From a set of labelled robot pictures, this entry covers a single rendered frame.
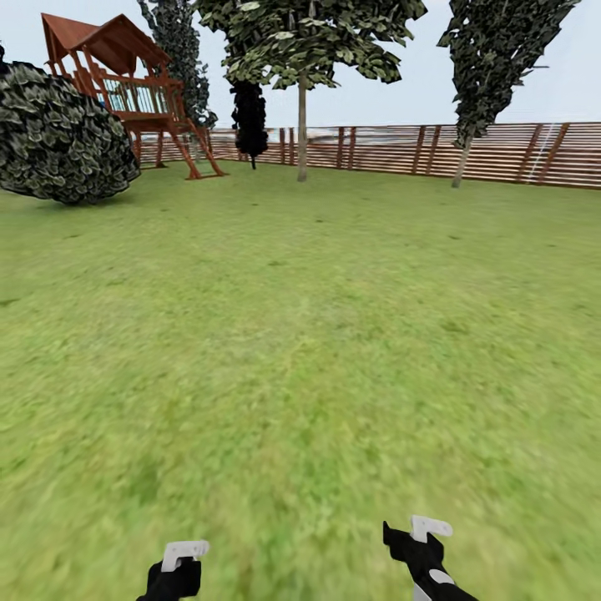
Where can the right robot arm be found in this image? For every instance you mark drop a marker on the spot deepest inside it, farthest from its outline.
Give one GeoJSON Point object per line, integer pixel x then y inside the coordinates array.
{"type": "Point", "coordinates": [423, 555]}

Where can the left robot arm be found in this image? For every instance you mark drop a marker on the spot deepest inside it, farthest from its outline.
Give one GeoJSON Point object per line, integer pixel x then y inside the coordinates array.
{"type": "Point", "coordinates": [172, 578]}

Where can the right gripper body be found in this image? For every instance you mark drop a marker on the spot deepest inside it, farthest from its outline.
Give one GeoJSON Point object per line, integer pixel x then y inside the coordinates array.
{"type": "Point", "coordinates": [404, 548]}

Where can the bush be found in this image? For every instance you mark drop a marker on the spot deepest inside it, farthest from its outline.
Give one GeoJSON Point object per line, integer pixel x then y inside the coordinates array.
{"type": "Point", "coordinates": [57, 143]}

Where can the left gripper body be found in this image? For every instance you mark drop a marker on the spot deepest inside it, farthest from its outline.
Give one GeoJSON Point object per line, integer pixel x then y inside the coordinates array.
{"type": "Point", "coordinates": [182, 582]}

